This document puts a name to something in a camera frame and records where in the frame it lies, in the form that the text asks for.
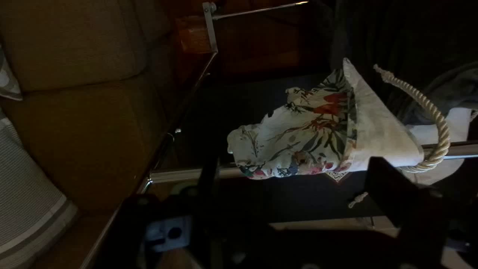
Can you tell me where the chrome rack post by sofa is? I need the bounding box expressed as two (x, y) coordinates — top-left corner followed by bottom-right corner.
(79, 1), (224, 269)

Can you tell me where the floral print cloth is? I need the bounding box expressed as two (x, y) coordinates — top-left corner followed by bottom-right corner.
(226, 56), (427, 182)

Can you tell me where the wave patterned pillow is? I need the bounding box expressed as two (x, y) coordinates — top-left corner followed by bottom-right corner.
(0, 43), (24, 103)

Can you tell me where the chrome rack base bar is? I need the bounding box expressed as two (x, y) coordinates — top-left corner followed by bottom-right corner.
(214, 0), (311, 22)

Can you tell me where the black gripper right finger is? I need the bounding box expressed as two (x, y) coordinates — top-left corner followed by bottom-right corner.
(366, 155), (451, 269)

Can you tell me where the olive brown sofa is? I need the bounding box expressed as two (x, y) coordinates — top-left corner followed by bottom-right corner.
(0, 0), (221, 269)

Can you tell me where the dark grey cloth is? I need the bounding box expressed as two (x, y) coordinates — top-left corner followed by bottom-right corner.
(402, 61), (478, 125)

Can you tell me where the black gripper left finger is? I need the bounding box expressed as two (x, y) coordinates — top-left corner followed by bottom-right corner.
(117, 150), (224, 269)

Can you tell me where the chrome rack lower rail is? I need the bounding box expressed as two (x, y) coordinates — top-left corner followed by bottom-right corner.
(139, 140), (478, 194)

